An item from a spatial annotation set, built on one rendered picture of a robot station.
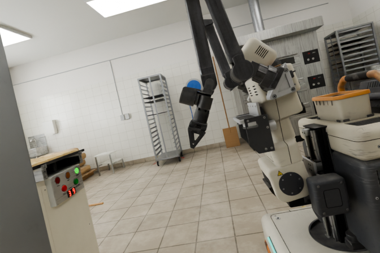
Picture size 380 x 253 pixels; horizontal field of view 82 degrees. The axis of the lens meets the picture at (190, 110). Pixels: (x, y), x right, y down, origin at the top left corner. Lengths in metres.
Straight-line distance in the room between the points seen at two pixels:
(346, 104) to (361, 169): 0.28
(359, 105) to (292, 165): 0.37
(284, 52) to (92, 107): 4.38
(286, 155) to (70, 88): 5.57
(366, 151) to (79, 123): 5.67
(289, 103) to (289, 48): 3.32
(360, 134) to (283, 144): 0.28
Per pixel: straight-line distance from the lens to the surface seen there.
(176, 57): 5.21
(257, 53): 1.02
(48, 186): 1.28
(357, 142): 0.99
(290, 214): 1.53
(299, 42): 4.42
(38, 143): 6.70
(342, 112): 1.13
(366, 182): 1.04
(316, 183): 1.03
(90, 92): 5.85
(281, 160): 1.05
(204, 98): 0.84
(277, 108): 1.05
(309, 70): 4.39
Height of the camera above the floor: 1.01
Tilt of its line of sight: 1 degrees down
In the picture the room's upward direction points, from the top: 13 degrees counter-clockwise
